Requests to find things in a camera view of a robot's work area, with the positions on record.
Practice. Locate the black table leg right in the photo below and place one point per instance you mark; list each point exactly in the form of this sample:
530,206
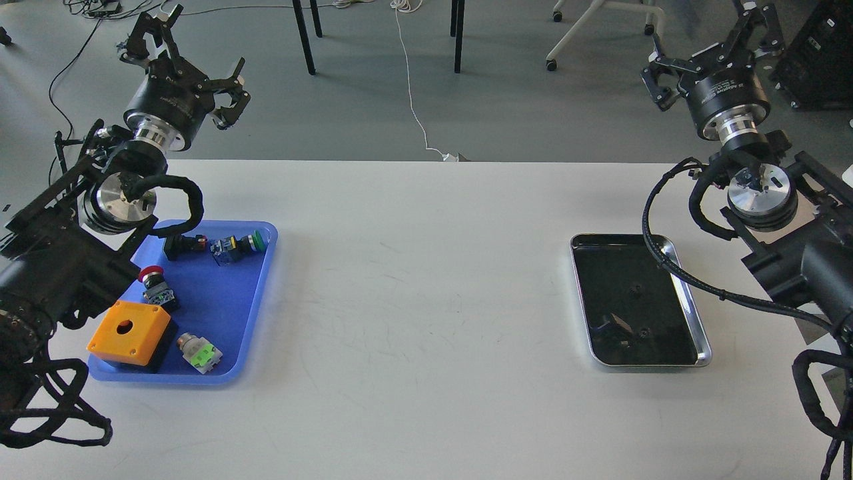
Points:
457,22

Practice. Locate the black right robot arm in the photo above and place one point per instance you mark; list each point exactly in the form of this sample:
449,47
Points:
796,219

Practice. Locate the green push button switch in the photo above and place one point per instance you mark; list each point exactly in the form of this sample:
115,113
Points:
231,249

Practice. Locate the black selector switch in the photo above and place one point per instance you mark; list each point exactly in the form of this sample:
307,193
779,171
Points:
177,245

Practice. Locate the blue plastic tray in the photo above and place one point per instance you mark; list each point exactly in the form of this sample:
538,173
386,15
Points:
218,302

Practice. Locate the red mushroom push button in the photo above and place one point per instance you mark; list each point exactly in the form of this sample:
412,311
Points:
157,292

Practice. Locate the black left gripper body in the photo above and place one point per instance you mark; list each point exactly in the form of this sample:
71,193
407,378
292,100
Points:
172,95

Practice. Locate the black table leg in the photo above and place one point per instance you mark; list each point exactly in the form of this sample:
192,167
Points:
457,22
302,29

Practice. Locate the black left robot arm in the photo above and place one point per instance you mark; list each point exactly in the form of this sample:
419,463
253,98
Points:
70,249

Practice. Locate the black equipment case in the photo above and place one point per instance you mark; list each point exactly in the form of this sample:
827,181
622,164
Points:
815,71

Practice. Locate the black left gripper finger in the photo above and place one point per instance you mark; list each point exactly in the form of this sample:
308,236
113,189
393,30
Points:
134,49
224,117

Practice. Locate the silver metal tray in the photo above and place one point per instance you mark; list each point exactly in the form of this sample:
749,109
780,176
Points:
605,266

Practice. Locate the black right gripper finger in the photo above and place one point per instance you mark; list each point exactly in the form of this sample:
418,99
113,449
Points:
755,34
668,79

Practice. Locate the orange button enclosure box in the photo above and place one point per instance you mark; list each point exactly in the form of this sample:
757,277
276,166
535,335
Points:
134,336

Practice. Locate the black table leg left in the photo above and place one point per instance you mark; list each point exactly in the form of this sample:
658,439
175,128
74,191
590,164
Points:
302,29

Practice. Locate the green white switch module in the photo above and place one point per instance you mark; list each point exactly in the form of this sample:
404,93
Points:
199,352

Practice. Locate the white rolling chair base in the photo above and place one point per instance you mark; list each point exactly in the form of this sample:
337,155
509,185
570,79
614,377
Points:
597,18

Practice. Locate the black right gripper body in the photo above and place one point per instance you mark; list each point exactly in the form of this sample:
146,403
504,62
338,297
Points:
728,106

